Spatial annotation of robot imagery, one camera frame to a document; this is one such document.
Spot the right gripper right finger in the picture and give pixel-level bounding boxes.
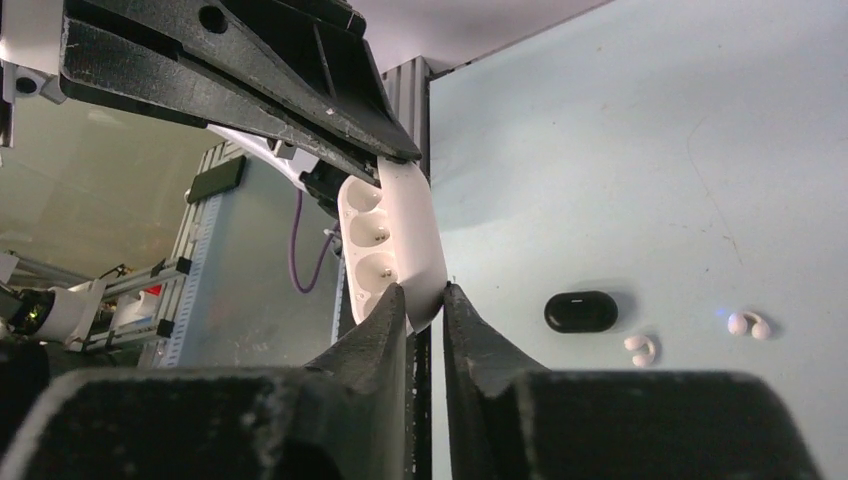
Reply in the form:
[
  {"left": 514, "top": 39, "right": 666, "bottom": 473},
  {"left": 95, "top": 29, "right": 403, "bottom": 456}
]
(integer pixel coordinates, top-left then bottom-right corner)
[{"left": 443, "top": 284, "right": 821, "bottom": 479}]

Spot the white earbud charging case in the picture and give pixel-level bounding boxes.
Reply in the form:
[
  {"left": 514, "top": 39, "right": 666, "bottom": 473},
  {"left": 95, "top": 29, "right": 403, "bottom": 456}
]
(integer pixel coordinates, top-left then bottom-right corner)
[{"left": 337, "top": 158, "right": 448, "bottom": 332}]

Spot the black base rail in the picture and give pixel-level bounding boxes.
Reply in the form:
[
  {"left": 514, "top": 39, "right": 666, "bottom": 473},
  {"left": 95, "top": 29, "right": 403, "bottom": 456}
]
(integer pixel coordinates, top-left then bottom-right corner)
[{"left": 66, "top": 56, "right": 435, "bottom": 372}]

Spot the white earbud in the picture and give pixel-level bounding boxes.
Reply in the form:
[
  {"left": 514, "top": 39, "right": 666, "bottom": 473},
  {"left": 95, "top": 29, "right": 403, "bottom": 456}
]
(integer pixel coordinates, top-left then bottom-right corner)
[
  {"left": 727, "top": 311, "right": 772, "bottom": 340},
  {"left": 623, "top": 335, "right": 657, "bottom": 368}
]

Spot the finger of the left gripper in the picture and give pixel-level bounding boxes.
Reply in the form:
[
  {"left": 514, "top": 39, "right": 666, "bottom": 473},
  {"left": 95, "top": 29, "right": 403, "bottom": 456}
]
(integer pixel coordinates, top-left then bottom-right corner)
[
  {"left": 66, "top": 1, "right": 421, "bottom": 163},
  {"left": 60, "top": 17, "right": 379, "bottom": 185}
]

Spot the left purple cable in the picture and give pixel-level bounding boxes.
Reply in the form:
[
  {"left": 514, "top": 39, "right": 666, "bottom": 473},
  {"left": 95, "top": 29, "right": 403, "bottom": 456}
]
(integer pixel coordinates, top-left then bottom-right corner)
[{"left": 287, "top": 188, "right": 340, "bottom": 295}]

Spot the black earbud charging case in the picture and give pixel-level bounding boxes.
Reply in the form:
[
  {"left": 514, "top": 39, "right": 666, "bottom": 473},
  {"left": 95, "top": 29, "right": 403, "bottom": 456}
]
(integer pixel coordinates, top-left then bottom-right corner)
[{"left": 543, "top": 291, "right": 619, "bottom": 334}]

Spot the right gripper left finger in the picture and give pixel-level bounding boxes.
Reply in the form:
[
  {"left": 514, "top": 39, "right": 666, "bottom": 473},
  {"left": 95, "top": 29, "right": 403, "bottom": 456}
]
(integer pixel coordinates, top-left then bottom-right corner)
[{"left": 1, "top": 284, "right": 407, "bottom": 479}]

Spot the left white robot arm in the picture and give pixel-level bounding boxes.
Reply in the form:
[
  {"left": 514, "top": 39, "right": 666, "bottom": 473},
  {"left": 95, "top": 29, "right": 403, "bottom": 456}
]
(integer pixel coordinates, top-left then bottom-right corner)
[{"left": 59, "top": 0, "right": 421, "bottom": 213}]

